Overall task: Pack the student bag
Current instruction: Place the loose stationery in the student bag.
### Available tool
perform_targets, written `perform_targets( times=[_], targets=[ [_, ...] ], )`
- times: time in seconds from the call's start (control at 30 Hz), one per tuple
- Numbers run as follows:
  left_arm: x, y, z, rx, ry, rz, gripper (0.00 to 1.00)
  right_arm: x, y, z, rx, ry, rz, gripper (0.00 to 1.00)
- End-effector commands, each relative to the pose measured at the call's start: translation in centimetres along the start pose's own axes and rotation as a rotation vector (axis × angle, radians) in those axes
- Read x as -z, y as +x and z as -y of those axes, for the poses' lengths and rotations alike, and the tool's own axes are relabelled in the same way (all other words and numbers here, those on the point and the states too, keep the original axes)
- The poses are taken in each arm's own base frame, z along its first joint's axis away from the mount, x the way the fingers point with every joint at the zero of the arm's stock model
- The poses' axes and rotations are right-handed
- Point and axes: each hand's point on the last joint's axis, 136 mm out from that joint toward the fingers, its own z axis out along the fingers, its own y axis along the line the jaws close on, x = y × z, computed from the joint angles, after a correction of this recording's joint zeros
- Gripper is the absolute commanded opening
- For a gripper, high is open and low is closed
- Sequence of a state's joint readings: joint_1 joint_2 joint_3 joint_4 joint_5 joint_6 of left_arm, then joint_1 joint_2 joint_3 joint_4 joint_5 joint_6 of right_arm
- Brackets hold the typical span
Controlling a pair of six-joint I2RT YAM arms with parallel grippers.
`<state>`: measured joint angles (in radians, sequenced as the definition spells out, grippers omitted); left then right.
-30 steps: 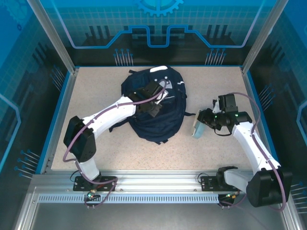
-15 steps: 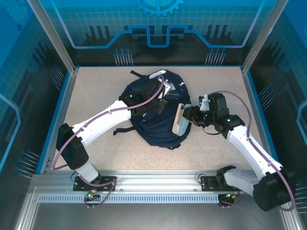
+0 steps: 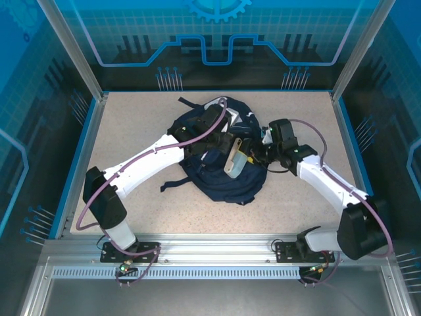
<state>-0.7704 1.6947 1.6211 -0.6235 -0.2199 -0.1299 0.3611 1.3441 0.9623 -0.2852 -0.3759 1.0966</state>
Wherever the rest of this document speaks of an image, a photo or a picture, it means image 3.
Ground light blue grey case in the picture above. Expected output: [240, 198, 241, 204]
[222, 137, 250, 179]

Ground navy blue backpack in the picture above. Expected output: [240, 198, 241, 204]
[160, 96, 268, 205]

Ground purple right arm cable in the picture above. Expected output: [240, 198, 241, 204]
[287, 118, 395, 288]

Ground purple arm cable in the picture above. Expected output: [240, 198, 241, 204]
[75, 95, 162, 288]
[287, 118, 395, 288]

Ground aluminium front rail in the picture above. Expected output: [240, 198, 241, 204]
[42, 233, 395, 266]

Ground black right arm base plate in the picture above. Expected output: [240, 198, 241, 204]
[274, 240, 343, 264]

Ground aluminium frame post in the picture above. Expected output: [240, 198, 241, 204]
[35, 0, 110, 101]
[330, 0, 397, 102]

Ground slotted grey cable duct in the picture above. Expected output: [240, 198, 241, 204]
[51, 266, 312, 280]

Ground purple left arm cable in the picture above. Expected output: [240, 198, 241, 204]
[75, 95, 162, 288]

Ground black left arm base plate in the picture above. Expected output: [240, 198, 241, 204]
[100, 242, 161, 264]

